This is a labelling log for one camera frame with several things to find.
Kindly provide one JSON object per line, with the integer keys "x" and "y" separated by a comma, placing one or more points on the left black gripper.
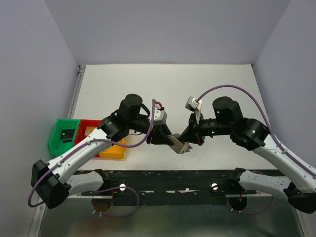
{"x": 159, "y": 133}

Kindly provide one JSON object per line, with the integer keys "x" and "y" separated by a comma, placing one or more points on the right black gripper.
{"x": 188, "y": 136}

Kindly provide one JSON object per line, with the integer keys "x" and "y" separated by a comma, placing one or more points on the beige card holder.
{"x": 179, "y": 147}

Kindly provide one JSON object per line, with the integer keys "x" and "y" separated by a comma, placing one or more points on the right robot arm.
{"x": 298, "y": 182}

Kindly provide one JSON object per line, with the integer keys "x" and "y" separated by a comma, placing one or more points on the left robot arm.
{"x": 131, "y": 125}

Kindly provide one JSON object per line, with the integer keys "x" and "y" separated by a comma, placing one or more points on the tan card in red bin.
{"x": 88, "y": 130}

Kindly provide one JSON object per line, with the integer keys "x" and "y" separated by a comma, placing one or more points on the black card in green bin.
{"x": 67, "y": 135}

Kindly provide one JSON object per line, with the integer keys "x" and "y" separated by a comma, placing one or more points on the yellow plastic bin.
{"x": 115, "y": 151}

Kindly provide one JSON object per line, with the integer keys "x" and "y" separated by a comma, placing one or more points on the red plastic bin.
{"x": 81, "y": 128}

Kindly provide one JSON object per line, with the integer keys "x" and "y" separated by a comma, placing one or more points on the green plastic bin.
{"x": 56, "y": 146}

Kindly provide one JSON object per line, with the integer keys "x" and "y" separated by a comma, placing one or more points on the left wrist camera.
{"x": 158, "y": 114}

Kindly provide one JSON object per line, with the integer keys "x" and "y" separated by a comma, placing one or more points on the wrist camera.
{"x": 158, "y": 114}
{"x": 194, "y": 105}

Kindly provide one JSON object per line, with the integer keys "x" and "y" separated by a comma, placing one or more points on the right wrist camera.
{"x": 194, "y": 105}

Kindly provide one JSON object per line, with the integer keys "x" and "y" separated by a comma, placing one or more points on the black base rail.
{"x": 168, "y": 187}

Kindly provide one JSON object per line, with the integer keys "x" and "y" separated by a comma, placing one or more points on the aluminium side rail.
{"x": 76, "y": 91}

